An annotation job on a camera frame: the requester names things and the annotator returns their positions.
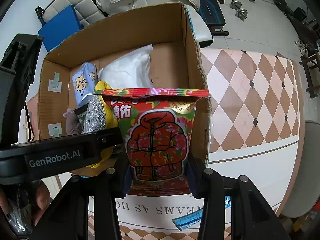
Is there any blue gold snack pouch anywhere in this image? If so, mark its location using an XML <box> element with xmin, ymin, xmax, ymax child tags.
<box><xmin>171</xmin><ymin>195</ymin><xmax>232</xmax><ymax>231</ymax></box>

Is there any yellow silver snack bag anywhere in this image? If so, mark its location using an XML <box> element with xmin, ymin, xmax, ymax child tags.
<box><xmin>84</xmin><ymin>81</ymin><xmax>118</xmax><ymax>170</ymax></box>

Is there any blue cartoon tissue pack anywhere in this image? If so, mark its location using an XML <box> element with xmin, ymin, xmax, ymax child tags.
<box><xmin>72</xmin><ymin>62</ymin><xmax>98</xmax><ymax>107</ymax></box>

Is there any red floral wipes pack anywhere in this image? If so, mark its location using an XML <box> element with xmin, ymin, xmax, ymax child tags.
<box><xmin>94</xmin><ymin>87</ymin><xmax>209</xmax><ymax>197</ymax></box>

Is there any white soft plastic pack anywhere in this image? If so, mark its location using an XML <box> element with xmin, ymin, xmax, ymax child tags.
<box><xmin>98</xmin><ymin>44</ymin><xmax>153</xmax><ymax>89</ymax></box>

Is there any round grey stool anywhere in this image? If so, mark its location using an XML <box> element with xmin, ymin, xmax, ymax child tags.
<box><xmin>282</xmin><ymin>120</ymin><xmax>319</xmax><ymax>218</ymax></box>

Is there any pink plush toy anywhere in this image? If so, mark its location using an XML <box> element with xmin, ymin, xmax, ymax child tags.
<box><xmin>63</xmin><ymin>108</ymin><xmax>82</xmax><ymax>135</ymax></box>

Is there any green dark snack bag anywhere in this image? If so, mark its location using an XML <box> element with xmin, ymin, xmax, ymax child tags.
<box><xmin>73</xmin><ymin>104</ymin><xmax>88</xmax><ymax>127</ymax></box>

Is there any checkered table mat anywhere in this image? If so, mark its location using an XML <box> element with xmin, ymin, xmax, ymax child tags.
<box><xmin>40</xmin><ymin>43</ymin><xmax>304</xmax><ymax>239</ymax></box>

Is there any blue folded mat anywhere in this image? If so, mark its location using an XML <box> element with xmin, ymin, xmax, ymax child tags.
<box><xmin>38</xmin><ymin>5</ymin><xmax>83</xmax><ymax>52</ymax></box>

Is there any white padded chair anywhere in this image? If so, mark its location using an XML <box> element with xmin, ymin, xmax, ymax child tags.
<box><xmin>35</xmin><ymin>0</ymin><xmax>214</xmax><ymax>48</ymax></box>

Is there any dark wooden chair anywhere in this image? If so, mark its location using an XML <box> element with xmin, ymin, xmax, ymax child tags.
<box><xmin>299</xmin><ymin>53</ymin><xmax>319</xmax><ymax>99</ymax></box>

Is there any brown cardboard box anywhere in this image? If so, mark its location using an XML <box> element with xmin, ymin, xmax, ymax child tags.
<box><xmin>37</xmin><ymin>2</ymin><xmax>213</xmax><ymax>178</ymax></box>

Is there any chrome dumbbell pair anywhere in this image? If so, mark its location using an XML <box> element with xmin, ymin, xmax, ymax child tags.
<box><xmin>229</xmin><ymin>0</ymin><xmax>248</xmax><ymax>21</ymax></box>

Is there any black weight bench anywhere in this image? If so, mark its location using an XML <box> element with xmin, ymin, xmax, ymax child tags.
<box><xmin>199</xmin><ymin>0</ymin><xmax>229</xmax><ymax>36</ymax></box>

